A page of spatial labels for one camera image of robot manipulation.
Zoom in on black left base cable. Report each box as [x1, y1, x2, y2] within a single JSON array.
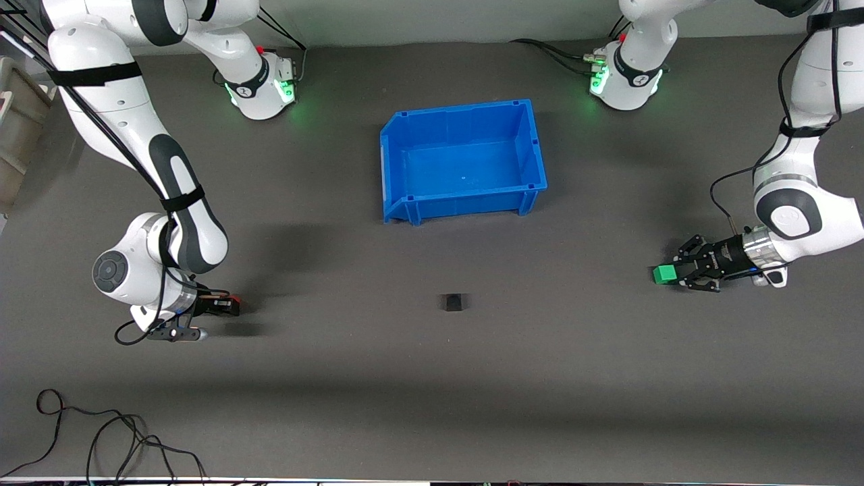
[[509, 36, 610, 77]]

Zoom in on black right base cable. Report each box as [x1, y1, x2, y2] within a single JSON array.
[[255, 7, 308, 86]]

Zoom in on thin black loose cable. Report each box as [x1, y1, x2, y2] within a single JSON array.
[[0, 389, 207, 486]]

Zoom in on black base cable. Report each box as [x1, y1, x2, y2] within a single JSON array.
[[255, 7, 308, 86], [509, 36, 610, 77]]

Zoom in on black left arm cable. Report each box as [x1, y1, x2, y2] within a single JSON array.
[[709, 0, 842, 225]]

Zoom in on blue plastic storage bin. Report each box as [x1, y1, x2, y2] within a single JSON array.
[[380, 99, 548, 226]]

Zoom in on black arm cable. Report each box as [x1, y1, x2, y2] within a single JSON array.
[[709, 0, 842, 225], [0, 5, 205, 347]]

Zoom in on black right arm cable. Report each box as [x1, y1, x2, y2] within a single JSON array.
[[0, 5, 205, 347]]

